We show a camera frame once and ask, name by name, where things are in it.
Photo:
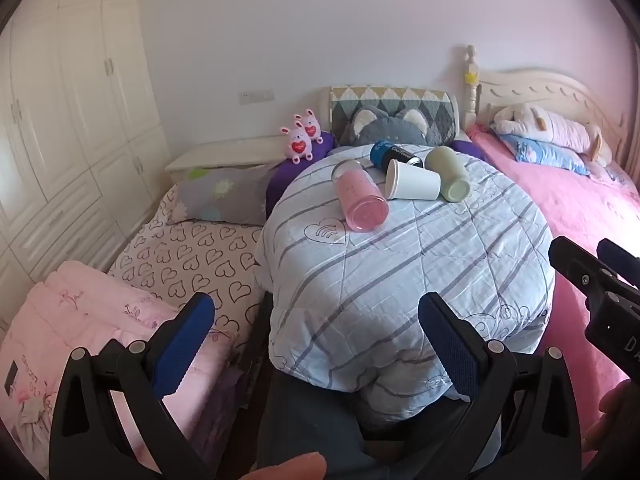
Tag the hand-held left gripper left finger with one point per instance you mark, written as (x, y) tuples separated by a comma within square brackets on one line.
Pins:
[(182, 345)]

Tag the diamond patterned cushion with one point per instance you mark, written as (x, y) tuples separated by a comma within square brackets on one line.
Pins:
[(345, 105)]

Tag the person's right hand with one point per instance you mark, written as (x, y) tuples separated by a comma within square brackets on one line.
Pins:
[(612, 420)]

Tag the grey cat pillow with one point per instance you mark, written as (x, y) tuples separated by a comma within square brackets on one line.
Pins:
[(387, 130)]

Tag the white wall socket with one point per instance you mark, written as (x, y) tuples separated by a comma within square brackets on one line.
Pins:
[(256, 96)]

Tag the pink folded quilt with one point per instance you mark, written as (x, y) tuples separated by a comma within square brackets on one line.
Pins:
[(75, 320)]

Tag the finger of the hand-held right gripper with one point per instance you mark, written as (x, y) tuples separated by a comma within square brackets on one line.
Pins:
[(575, 262), (617, 256)]

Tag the blue cartoon pillow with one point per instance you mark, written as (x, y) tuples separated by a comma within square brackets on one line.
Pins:
[(542, 152)]

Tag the pale green cup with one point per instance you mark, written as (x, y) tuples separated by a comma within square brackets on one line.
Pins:
[(450, 172)]

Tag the cream carved headboard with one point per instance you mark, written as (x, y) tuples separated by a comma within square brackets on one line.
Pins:
[(545, 90)]

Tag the person's dark trousers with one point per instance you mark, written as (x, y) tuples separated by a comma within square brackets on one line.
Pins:
[(310, 420)]

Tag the pink bedspread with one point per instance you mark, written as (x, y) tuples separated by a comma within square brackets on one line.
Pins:
[(565, 215)]

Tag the pink bunny plush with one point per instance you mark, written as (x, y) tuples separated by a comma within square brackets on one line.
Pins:
[(311, 125), (297, 145)]

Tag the white wardrobe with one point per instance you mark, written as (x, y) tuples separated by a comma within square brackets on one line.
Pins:
[(65, 110)]

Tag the blue black can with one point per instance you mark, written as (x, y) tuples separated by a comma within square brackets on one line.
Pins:
[(390, 152)]

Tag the pink glitter cup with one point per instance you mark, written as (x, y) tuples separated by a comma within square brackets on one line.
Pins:
[(361, 200)]

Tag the white dog plush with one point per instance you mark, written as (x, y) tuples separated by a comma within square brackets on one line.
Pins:
[(550, 127)]

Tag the heart print bed sheet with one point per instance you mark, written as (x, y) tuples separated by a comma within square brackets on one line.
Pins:
[(195, 260)]

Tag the person's left hand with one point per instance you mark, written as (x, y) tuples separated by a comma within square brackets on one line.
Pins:
[(287, 466)]

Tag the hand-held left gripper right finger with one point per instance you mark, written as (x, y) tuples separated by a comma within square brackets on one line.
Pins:
[(450, 350)]

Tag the grey flowered pillow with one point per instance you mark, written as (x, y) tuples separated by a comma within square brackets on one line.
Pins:
[(220, 195)]

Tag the blue striped quilt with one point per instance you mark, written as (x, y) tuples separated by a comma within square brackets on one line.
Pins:
[(380, 290)]

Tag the white paper cup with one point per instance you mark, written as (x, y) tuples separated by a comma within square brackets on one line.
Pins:
[(412, 182)]

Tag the purple pillow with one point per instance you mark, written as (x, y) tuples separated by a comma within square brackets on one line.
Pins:
[(285, 175)]

